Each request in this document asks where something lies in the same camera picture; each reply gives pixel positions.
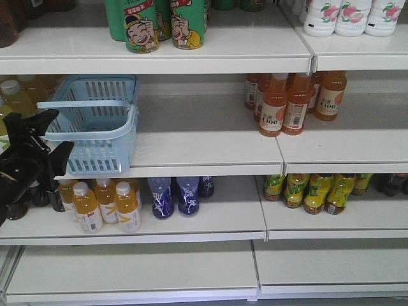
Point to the light blue plastic basket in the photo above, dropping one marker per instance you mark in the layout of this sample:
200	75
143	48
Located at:
99	114

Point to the yellow orange juice bottle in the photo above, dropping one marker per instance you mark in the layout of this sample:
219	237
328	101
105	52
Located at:
127	208
105	195
66	192
87	209

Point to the white peach drink bottle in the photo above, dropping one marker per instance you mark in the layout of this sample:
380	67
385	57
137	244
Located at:
352	17
383	17
321	18

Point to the blue sports drink bottle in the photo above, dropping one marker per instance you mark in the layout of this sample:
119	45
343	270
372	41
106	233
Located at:
206	186
162	204
188	201

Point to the green cartoon tea bottle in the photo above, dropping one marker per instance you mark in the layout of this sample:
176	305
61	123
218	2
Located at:
140	26
187	23

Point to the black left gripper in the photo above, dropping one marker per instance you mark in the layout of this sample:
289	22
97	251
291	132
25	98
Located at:
24	163

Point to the pale green tea bottle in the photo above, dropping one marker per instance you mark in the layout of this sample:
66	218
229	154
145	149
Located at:
16	98

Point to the white metal shelving unit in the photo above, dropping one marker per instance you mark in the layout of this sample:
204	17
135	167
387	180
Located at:
239	249

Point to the orange C100 juice bottle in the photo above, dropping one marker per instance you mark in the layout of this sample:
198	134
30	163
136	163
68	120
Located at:
274	106
299	95
330	97

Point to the plastic cola bottle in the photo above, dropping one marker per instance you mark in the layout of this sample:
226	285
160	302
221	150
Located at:
391	183

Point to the yellow lemon tea bottle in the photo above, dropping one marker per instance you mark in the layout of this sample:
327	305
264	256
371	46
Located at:
273	186
337	197
295	186
362	183
319	186

